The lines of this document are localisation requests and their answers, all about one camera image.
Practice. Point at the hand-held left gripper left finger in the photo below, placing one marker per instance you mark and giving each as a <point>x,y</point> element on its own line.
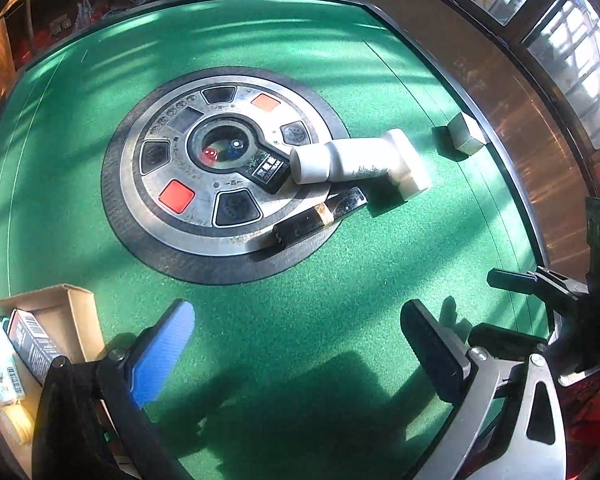
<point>165,350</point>

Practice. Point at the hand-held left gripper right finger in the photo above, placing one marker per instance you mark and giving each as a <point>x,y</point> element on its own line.
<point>430,345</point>

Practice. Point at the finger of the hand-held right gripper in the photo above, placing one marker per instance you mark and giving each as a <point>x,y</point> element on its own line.
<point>515,281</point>
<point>505,342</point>

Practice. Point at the cardboard box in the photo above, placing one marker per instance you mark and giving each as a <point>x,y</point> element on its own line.
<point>75,310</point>

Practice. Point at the round yellow tin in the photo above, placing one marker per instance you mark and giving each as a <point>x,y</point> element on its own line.
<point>17,422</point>

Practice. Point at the red white carton box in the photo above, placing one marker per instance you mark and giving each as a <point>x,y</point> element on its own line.
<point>35,345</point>

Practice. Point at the round metal control panel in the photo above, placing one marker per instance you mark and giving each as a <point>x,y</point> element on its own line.
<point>200,222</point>

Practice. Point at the tall white box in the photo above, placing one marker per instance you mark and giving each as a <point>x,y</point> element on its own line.
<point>412,170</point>

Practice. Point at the small white green box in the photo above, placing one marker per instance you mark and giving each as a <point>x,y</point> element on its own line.
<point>465,132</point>

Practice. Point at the black glossy rectangular case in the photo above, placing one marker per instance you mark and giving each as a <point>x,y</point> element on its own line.
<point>305,222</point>

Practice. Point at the red die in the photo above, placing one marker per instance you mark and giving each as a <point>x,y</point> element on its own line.
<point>210,155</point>

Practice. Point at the white plastic bottle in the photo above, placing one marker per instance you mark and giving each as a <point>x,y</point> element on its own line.
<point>350,160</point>

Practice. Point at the blue die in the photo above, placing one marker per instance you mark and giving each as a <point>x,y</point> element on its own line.
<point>236,146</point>

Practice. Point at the lattice window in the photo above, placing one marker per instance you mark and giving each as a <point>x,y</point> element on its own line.
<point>555,20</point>

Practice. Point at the green mahjong table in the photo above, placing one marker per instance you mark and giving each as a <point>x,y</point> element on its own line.
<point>105,60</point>

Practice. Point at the plain wooden chair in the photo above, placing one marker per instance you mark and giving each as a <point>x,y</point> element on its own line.
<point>0,55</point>

